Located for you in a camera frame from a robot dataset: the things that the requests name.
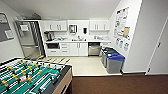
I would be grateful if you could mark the stainless steel dishwasher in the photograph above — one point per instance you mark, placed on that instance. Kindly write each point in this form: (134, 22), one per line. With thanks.
(94, 49)

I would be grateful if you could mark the chrome sink faucet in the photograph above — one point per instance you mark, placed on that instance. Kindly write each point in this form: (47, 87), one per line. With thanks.
(78, 37)

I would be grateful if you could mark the white drawer stack beside microwave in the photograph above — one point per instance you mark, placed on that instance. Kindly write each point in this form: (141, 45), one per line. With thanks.
(64, 48)

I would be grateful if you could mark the black built-in microwave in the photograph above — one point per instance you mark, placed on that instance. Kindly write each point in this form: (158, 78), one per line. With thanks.
(52, 45)

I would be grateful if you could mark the grey bin with blue lid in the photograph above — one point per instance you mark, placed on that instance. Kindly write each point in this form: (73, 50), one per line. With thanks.
(115, 64)

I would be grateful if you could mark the stainless steel refrigerator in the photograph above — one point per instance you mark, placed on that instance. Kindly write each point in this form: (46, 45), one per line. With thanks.
(30, 40)

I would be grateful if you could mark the foosball table with green field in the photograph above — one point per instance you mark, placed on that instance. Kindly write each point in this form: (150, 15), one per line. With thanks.
(30, 78)

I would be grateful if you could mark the white paper notice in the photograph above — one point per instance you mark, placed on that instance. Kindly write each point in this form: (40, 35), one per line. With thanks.
(24, 28)

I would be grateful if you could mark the white door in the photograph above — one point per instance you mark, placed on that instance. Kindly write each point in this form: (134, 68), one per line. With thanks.
(160, 50)

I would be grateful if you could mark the grey bulletin board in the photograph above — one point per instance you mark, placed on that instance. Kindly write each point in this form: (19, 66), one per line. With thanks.
(6, 28)

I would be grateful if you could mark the white wide wall cabinet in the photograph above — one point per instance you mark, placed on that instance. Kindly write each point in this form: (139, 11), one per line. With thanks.
(99, 25)

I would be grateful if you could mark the small round-print wall poster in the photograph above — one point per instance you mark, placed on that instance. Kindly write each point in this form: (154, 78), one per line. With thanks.
(126, 46)
(117, 41)
(121, 43)

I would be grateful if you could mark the white double-door wall cabinet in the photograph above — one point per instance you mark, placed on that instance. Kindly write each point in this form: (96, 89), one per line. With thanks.
(55, 26)

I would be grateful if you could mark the large colourful wall poster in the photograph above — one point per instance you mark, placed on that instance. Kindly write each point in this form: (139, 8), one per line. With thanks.
(121, 23)

